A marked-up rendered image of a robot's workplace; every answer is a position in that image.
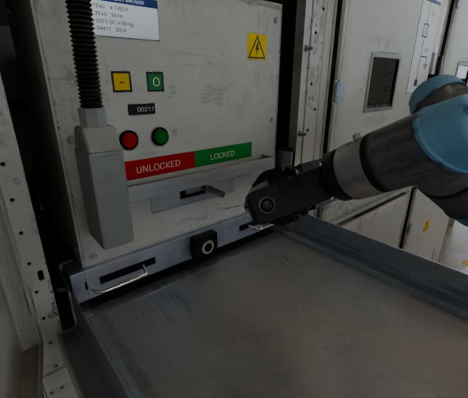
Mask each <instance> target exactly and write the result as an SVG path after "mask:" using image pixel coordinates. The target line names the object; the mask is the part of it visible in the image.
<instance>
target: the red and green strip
mask: <svg viewBox="0 0 468 398"><path fill-rule="evenodd" d="M250 156H252V142H248V143H242V144H237V145H228V146H223V147H218V148H208V149H203V150H198V151H192V152H183V153H178V154H173V155H168V156H158V157H153V158H147V159H142V160H133V161H128V162H125V172H126V179H127V181H129V180H134V179H139V178H146V177H150V176H154V175H161V174H166V173H170V172H174V171H182V170H186V169H190V168H194V167H202V166H206V165H210V164H214V163H222V162H226V161H231V160H238V159H242V158H246V157H250Z"/></svg>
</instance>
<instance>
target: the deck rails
mask: <svg viewBox="0 0 468 398"><path fill-rule="evenodd" d="M298 217H299V220H298V221H296V222H292V230H291V231H290V232H288V233H286V234H284V236H286V237H287V238H291V239H293V240H294V241H296V242H299V243H301V244H303V245H305V246H307V247H309V248H312V249H314V250H316V251H318V252H320V253H323V254H325V255H327V256H329V257H331V258H333V259H336V260H337V261H340V262H342V263H343V264H345V265H349V266H350V267H352V268H355V269H357V270H359V271H361V272H363V273H365V274H367V275H369V276H372V277H374V278H376V279H378V280H380V281H383V282H385V283H387V284H389V285H391V286H392V287H396V288H398V289H399V290H401V291H404V292H406V293H408V294H410V295H412V296H414V297H416V298H419V299H421V300H423V301H425V302H427V303H430V304H432V305H434V306H436V307H438V308H440V309H442V310H445V311H447V312H448V313H450V314H454V315H455V316H457V317H460V318H462V319H463V320H466V321H468V274H467V273H464V272H461V271H459V270H457V269H454V268H451V267H448V266H446V265H442V264H440V263H438V262H435V261H432V260H429V259H427V258H425V257H421V256H419V255H417V254H414V253H411V252H408V251H406V250H402V249H400V248H398V247H395V246H392V245H389V244H387V243H385V242H381V241H379V240H376V239H374V238H370V237H368V236H366V235H362V234H360V233H357V232H355V231H352V230H349V229H347V228H345V227H341V226H339V225H336V224H334V223H330V222H328V221H326V220H322V219H320V218H317V217H315V216H311V215H309V214H306V215H304V216H302V215H301V214H299V215H298ZM70 293H71V296H72V300H73V307H74V310H75V314H76V318H77V325H75V329H76V330H77V333H78V335H79V337H80V339H81V341H82V343H83V345H84V347H85V349H86V351H87V353H88V356H89V358H90V359H91V361H92V364H93V366H94V367H95V370H96V372H97V374H98V375H99V378H100V380H101V382H102V383H103V386H104V388H105V389H106V391H107V394H108V396H109V397H110V398H150V397H149V395H148V394H147V393H146V391H145V389H144V387H143V385H142V384H141V383H140V381H139V379H138V378H137V376H136V374H135V373H134V372H133V370H132V368H131V366H130V365H129V363H128V362H127V360H126V359H125V356H124V355H123V354H122V352H121V350H120V349H119V347H118V345H117V344H116V343H115V341H114V339H113V337H112V336H111V334H110V333H109V331H108V329H107V327H106V326H105V324H104V323H103V321H102V320H101V318H100V316H99V315H98V316H96V317H93V318H91V319H89V320H88V318H87V316H86V315H85V313H84V311H83V310H82V308H81V306H80V303H79V302H78V301H77V298H76V297H75V295H74V293H73V292H70Z"/></svg>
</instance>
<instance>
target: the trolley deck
mask: <svg viewBox="0 0 468 398"><path fill-rule="evenodd" d="M100 318H101V320H102V321H103V323H104V324H105V326H106V327H107V329H108V331H109V333H110V334H111V336H112V337H113V339H114V341H115V343H116V344H117V345H118V347H119V349H120V350H121V352H122V354H123V355H124V356H125V359H126V360H127V362H128V363H129V365H130V366H131V368H132V370H133V372H134V373H135V374H136V376H137V378H138V379H139V381H140V383H141V384H142V385H143V387H144V389H145V391H146V393H147V394H148V395H149V397H150V398H468V321H466V320H463V319H462V318H460V317H457V316H455V315H454V314H450V313H448V312H447V311H445V310H442V309H440V308H438V307H436V306H434V305H432V304H430V303H427V302H425V301H423V300H421V299H419V298H416V297H414V296H412V295H410V294H408V293H406V292H404V291H401V290H399V289H398V288H396V287H392V286H391V285H389V284H387V283H385V282H383V281H380V280H378V279H376V278H374V277H372V276H369V275H367V274H365V273H363V272H361V271H359V270H357V269H355V268H352V267H350V266H349V265H345V264H343V263H342V262H340V261H337V260H336V259H333V258H331V257H329V256H327V255H325V254H323V253H320V252H318V251H316V250H314V249H312V248H309V247H307V246H305V245H303V244H301V243H299V242H296V241H294V240H293V239H291V238H287V237H286V236H282V237H280V238H277V239H275V240H273V241H270V242H268V243H266V244H263V245H262V246H258V247H257V248H255V249H253V250H250V251H248V252H246V253H243V254H241V255H239V256H236V257H234V258H231V259H230V260H228V261H224V262H223V263H221V264H219V265H216V266H214V267H211V268H209V269H207V270H204V271H203V272H200V273H197V274H196V275H194V276H191V277H189V278H187V279H184V280H182V281H180V282H177V283H175V284H173V285H170V286H169V287H165V288H164V289H162V290H160V291H157V292H155V293H153V294H150V295H148V296H146V297H143V298H141V299H138V300H137V301H135V302H131V303H130V304H128V305H126V306H123V307H121V308H118V309H116V310H114V311H111V312H109V313H108V314H104V315H103V316H101V317H100ZM57 336H58V341H59V344H60V348H61V351H62V357H63V360H64V363H65V365H66V369H67V370H68V373H69V376H70V379H71V381H72V383H73V387H74V388H75V391H76V393H77V396H78V398H110V397H109V396H108V394H107V391H106V389H105V388H104V386H103V383H102V382H101V380H100V378H99V375H98V374H97V372H96V370H95V367H94V366H93V364H92V361H91V359H90V358H89V356H88V353H87V351H86V349H85V347H84V345H83V343H82V341H81V339H80V337H79V335H78V333H77V330H76V329H75V328H74V329H70V330H69V331H67V332H64V333H62V334H60V335H59V333H57Z"/></svg>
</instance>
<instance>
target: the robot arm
mask: <svg viewBox="0 0 468 398"><path fill-rule="evenodd" d="M409 106H410V115H409V116H407V117H405V118H402V119H400V120H398V121H396V122H393V123H391V124H389V125H387V126H384V127H382V128H380V129H378V130H375V131H372V132H371V133H368V134H366V135H364V136H361V134H360V133H356V134H354V135H353V139H354V141H350V142H348V143H345V144H344V145H341V146H339V147H338V148H337V149H334V150H332V151H330V152H328V153H327V154H326V155H325V157H324V158H322V159H318V160H313V161H309V162H306V163H301V164H298V165H297V166H295V167H292V166H291V165H290V166H287V167H285V170H282V168H281V166H277V167H275V168H273V169H270V170H267V171H264V172H262V173H261V174H260V175H259V176H258V178H257V179H256V181H255V182H254V183H253V184H252V187H251V189H250V190H249V192H248V194H247V196H246V198H245V203H244V207H245V211H246V212H247V213H249V214H250V215H251V217H252V219H253V222H254V223H256V224H263V225H264V224H267V223H271V224H274V225H279V226H282V225H285V224H288V223H291V222H296V221H298V220H299V217H298V215H299V214H301V215H302V216H304V215H306V214H308V212H309V211H310V210H314V209H317V208H320V207H322V206H325V205H327V204H330V203H332V202H334V201H337V200H341V201H349V200H353V199H355V200H361V199H364V198H367V197H373V196H376V195H380V194H383V193H388V192H390V191H394V190H400V189H403V188H407V187H410V186H415V187H416V188H417V189H419V190H420V191H421V192H422V193H423V194H424V195H425V196H426V197H427V198H429V199H430V200H431V201H432V202H434V203H435V204H436V205H438V206H439V207H440V208H441V209H443V210H444V213H445V214H446V215H447V216H449V217H450V218H452V219H454V220H457V221H458V222H460V223H461V224H463V225H465V226H467V227H468V86H467V85H466V83H465V82H463V81H462V80H461V79H460V78H459V77H456V76H452V75H448V74H444V75H439V76H435V77H431V78H429V79H428V80H426V81H424V82H422V83H421V84H420V85H418V86H417V87H416V89H415V90H414V91H413V93H412V95H411V97H410V101H409ZM320 162H321V163H322V165H321V166H320ZM333 196H334V197H333ZM332 197H333V199H331V198H332ZM247 207H248V208H247Z"/></svg>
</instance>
